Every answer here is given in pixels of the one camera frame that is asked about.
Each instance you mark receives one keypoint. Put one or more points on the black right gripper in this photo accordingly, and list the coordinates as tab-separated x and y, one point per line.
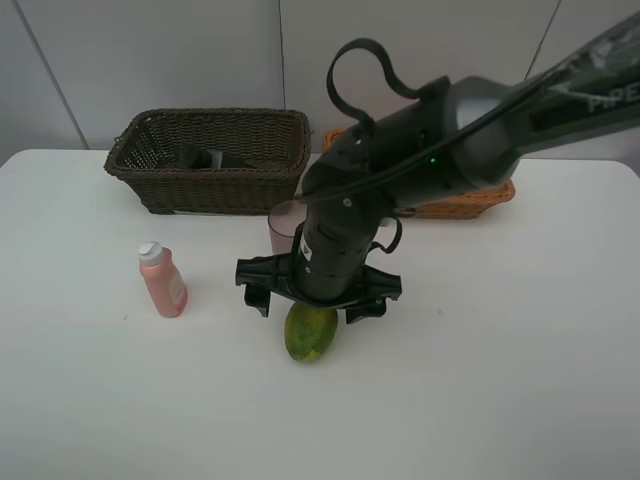
327	262

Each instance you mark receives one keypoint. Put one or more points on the green papaya fruit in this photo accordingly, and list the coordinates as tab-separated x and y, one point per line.
309	332

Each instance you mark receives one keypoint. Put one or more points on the pink bottle white cap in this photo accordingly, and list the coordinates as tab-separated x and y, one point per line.
163	280

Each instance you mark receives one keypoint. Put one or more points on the dark grey pump bottle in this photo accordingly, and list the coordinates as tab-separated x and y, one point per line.
193	157

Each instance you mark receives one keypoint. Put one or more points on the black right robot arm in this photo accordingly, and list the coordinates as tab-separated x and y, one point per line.
453	138

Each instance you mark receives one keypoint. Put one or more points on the translucent purple plastic cup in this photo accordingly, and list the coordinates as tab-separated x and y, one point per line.
283	221

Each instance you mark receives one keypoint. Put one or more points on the dark brown wicker basket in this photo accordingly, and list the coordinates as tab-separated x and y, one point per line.
273	146

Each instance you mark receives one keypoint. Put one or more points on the orange wicker basket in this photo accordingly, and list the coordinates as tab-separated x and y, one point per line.
461	207

